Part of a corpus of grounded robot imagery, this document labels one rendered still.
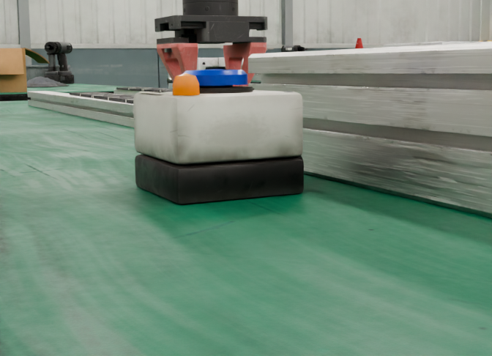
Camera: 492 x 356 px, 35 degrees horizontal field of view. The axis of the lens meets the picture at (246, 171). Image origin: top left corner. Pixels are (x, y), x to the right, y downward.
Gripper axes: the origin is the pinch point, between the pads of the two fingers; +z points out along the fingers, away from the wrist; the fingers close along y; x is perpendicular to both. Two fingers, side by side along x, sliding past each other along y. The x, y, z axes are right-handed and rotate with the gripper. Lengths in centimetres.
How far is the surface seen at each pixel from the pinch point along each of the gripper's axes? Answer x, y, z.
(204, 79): -32.7, -14.6, -3.4
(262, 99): -35.2, -12.1, -2.2
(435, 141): -40.7, -4.3, 0.1
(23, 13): 1066, 174, -83
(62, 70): 337, 61, -3
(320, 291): -53, -19, 3
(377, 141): -36.8, -5.4, 0.4
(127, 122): 23.7, -1.8, 2.9
